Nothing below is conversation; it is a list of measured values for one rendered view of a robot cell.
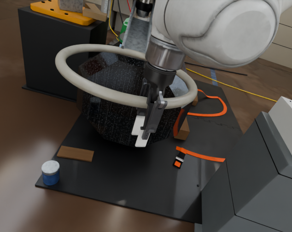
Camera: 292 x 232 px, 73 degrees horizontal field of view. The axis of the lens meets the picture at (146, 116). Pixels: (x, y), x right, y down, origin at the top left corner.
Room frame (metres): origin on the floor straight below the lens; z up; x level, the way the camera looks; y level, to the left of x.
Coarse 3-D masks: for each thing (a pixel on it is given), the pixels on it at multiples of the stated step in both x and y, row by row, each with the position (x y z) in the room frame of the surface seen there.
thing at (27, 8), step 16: (32, 16) 1.58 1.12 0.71; (48, 16) 1.62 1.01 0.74; (32, 32) 1.58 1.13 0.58; (48, 32) 1.59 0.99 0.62; (64, 32) 1.60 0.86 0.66; (80, 32) 1.61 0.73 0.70; (96, 32) 1.78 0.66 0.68; (32, 48) 1.58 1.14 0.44; (48, 48) 1.59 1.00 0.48; (32, 64) 1.57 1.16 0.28; (48, 64) 1.59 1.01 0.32; (80, 64) 1.61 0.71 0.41; (32, 80) 1.57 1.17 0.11; (48, 80) 1.59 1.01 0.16; (64, 80) 1.60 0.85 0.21; (64, 96) 1.60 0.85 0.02
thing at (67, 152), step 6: (60, 150) 0.94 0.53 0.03; (66, 150) 0.96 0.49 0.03; (72, 150) 0.97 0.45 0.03; (78, 150) 0.99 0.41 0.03; (84, 150) 1.01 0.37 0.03; (60, 156) 0.89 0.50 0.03; (66, 156) 0.91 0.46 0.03; (72, 156) 0.92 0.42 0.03; (78, 156) 0.94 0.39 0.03; (84, 156) 0.96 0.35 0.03; (90, 156) 0.97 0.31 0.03
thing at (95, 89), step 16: (64, 48) 0.62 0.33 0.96; (80, 48) 0.70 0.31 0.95; (96, 48) 0.77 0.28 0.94; (112, 48) 0.83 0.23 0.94; (64, 64) 0.49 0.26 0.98; (80, 80) 0.43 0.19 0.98; (192, 80) 0.70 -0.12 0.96; (112, 96) 0.41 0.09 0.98; (128, 96) 0.42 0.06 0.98; (192, 96) 0.55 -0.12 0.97
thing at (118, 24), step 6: (114, 0) 4.39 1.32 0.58; (120, 0) 4.39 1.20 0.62; (126, 0) 4.38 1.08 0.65; (132, 0) 4.38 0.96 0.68; (114, 6) 4.39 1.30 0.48; (120, 6) 4.38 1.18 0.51; (126, 6) 4.38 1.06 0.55; (126, 12) 4.38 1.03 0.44; (150, 12) 5.36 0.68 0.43; (120, 18) 4.51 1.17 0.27; (120, 24) 4.51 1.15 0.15; (120, 30) 4.51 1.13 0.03
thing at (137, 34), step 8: (136, 0) 1.32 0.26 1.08; (152, 0) 1.47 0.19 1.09; (152, 8) 1.27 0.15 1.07; (128, 24) 1.02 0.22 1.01; (136, 24) 1.14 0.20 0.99; (144, 24) 1.17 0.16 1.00; (128, 32) 1.04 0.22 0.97; (136, 32) 1.07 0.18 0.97; (144, 32) 1.09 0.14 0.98; (128, 40) 0.98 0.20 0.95; (136, 40) 1.00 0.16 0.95; (144, 40) 1.03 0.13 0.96; (128, 48) 0.92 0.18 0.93; (136, 48) 0.94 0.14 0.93; (144, 48) 0.96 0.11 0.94; (128, 56) 0.87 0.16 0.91
